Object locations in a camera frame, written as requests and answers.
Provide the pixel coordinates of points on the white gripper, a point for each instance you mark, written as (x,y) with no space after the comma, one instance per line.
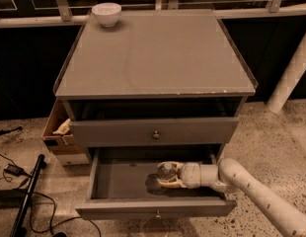
(191,175)

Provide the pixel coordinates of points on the clear plastic water bottle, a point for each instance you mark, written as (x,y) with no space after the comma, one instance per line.
(166,173)

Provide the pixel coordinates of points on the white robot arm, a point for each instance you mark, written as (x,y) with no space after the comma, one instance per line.
(228,176)

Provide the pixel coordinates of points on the open grey middle drawer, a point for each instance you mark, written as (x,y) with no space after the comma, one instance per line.
(123,185)

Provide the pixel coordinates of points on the grey upper drawer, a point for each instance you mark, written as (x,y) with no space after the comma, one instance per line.
(153,131)

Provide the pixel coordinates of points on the grey drawer cabinet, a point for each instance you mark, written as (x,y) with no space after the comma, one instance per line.
(176,64)

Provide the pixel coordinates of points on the brown cardboard box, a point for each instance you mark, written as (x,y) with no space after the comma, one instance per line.
(59,140)

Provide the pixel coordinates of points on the black power adapter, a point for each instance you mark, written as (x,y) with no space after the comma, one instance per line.
(14,170)

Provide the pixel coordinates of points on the black pole on floor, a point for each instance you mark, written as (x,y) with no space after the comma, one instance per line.
(18,230)

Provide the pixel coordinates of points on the white ceramic bowl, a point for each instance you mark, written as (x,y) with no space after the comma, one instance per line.
(107,14)

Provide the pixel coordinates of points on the white metal railing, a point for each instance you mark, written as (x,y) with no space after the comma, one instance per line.
(61,4)

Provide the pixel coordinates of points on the black tool on floor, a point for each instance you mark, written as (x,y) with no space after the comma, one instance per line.
(2,131)

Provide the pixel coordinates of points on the white diagonal post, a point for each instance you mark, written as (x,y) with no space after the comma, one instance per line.
(289,79)

